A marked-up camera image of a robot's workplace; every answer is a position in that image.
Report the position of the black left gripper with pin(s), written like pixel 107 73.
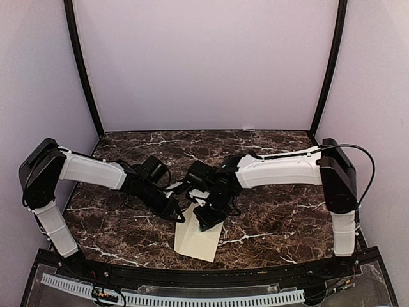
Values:
pixel 167 210

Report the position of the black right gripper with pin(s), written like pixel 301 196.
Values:
pixel 208 220

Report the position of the cream paper envelope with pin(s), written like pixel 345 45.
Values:
pixel 190 241

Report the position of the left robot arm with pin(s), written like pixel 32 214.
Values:
pixel 50 163

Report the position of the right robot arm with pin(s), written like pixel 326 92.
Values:
pixel 326 165

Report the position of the white slotted cable duct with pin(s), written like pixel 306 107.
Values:
pixel 175 296

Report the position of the black curved front rail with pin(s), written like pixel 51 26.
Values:
pixel 308 274

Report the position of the right black frame post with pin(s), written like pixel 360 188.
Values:
pixel 330 69

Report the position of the black frame post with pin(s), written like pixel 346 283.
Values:
pixel 330 69
pixel 81 67

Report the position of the left black frame post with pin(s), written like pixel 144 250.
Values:
pixel 81 67

